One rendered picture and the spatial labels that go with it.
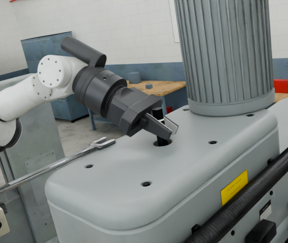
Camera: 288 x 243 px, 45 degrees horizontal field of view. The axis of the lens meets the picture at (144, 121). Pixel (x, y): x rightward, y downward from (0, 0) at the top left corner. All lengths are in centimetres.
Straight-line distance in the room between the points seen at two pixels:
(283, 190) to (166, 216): 45
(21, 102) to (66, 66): 16
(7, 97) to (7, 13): 966
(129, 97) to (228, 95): 21
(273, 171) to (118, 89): 34
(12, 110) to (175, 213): 46
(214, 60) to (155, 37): 567
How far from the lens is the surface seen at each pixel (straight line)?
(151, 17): 638
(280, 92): 464
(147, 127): 65
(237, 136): 66
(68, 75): 70
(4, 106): 83
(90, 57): 71
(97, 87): 67
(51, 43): 784
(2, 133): 88
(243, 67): 75
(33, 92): 78
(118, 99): 65
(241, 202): 62
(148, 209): 49
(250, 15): 75
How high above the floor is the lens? 213
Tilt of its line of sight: 17 degrees down
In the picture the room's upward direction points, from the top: 11 degrees counter-clockwise
